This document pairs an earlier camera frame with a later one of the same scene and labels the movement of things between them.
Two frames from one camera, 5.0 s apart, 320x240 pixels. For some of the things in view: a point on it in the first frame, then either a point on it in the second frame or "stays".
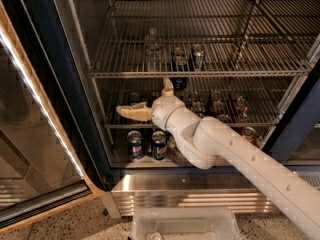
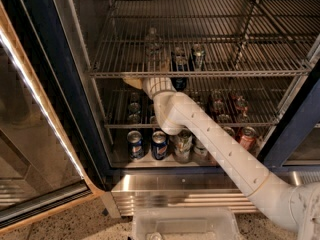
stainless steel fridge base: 239,189 stays
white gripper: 161,110 → 155,83
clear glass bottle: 154,50 stays
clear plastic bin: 186,223 stays
